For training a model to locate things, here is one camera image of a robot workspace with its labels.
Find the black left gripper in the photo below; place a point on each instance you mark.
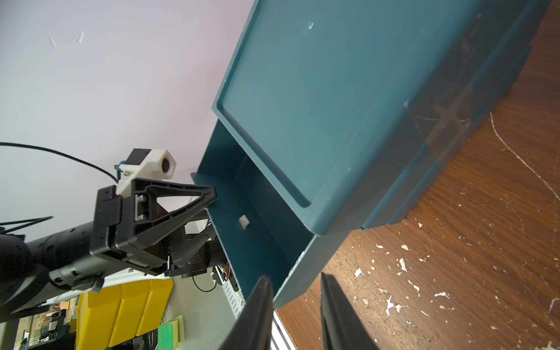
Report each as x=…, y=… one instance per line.
x=131, y=232

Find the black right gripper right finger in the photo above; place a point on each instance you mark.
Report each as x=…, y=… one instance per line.
x=341, y=327

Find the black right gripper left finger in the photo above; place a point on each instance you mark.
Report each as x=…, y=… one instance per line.
x=253, y=328

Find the teal drawer cabinet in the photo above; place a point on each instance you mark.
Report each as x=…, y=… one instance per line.
x=336, y=102

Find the teal top drawer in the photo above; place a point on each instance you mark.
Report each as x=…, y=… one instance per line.
x=259, y=232

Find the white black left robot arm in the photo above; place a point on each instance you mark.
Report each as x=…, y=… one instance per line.
x=34, y=272

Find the green sponge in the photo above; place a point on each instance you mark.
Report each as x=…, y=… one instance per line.
x=171, y=334

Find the yellow storage bins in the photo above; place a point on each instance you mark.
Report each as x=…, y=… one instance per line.
x=120, y=313

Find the aluminium front rail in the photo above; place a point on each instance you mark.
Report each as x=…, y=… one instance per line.
x=281, y=339

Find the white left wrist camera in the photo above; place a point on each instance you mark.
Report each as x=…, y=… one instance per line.
x=141, y=163

